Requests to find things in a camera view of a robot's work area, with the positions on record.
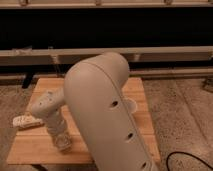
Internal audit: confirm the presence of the black cable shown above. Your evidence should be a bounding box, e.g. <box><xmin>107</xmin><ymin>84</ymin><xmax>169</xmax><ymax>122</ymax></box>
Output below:
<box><xmin>165</xmin><ymin>151</ymin><xmax>213</xmax><ymax>171</ymax></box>

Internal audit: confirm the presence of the grey horizontal rail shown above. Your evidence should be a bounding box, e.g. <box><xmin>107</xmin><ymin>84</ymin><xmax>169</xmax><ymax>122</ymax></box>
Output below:
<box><xmin>0</xmin><ymin>46</ymin><xmax>213</xmax><ymax>66</ymax></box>

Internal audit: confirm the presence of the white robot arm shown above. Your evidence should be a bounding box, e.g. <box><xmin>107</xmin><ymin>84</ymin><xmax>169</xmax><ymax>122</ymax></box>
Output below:
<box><xmin>30</xmin><ymin>52</ymin><xmax>158</xmax><ymax>171</ymax></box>

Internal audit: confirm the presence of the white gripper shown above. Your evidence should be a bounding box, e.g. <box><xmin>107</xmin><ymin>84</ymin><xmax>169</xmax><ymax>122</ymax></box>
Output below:
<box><xmin>45</xmin><ymin>111</ymin><xmax>71</xmax><ymax>148</ymax></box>

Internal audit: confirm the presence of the wooden table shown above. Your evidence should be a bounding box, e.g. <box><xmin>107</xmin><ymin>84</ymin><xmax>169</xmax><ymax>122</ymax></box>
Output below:
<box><xmin>7</xmin><ymin>77</ymin><xmax>161</xmax><ymax>164</ymax></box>

